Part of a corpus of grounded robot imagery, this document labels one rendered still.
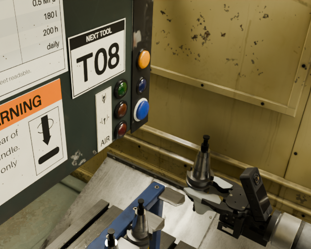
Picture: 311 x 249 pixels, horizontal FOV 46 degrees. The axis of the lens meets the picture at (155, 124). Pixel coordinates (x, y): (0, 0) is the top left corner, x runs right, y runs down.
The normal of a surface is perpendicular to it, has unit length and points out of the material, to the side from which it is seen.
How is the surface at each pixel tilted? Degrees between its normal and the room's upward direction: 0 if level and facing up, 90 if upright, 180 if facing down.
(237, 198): 2
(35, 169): 90
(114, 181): 24
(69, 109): 90
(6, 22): 90
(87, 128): 90
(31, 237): 0
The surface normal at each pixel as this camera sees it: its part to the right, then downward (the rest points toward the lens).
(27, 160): 0.84, 0.32
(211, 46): -0.54, 0.42
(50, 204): 0.05, -0.85
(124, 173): -0.17, -0.60
